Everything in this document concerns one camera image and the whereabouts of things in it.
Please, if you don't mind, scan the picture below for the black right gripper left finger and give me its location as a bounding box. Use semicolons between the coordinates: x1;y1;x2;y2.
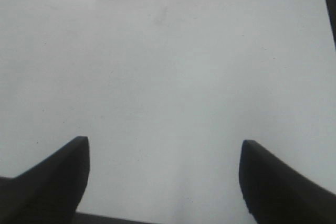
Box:
1;136;90;223

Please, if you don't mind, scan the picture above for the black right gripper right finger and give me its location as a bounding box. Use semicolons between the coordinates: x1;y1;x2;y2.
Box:
238;140;335;223

